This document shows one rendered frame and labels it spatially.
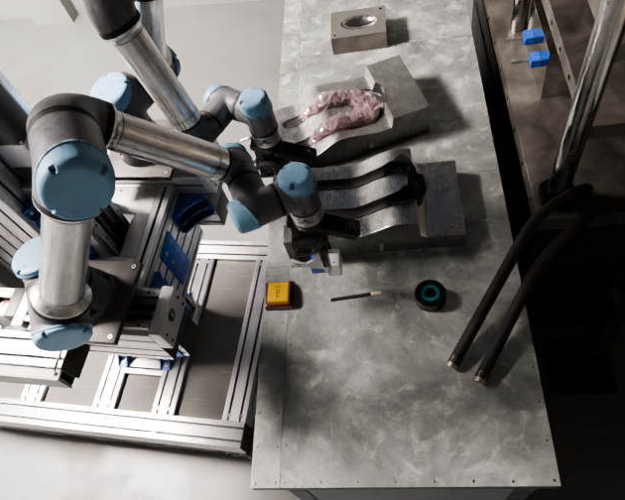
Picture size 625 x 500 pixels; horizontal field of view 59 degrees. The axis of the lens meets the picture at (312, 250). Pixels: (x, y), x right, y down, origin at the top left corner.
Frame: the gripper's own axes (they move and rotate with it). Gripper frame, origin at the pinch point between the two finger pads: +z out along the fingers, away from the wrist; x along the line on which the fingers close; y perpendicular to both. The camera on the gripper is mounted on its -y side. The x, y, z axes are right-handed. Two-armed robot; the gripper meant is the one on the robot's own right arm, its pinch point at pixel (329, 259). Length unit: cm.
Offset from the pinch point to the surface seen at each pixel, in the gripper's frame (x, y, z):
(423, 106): -54, -28, 4
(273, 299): 4.7, 17.5, 11.4
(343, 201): -22.6, -2.9, 6.7
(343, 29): -100, -4, 8
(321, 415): 35.8, 4.2, 15.1
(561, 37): -61, -67, -9
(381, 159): -33.7, -14.5, 2.8
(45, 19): -266, 217, 91
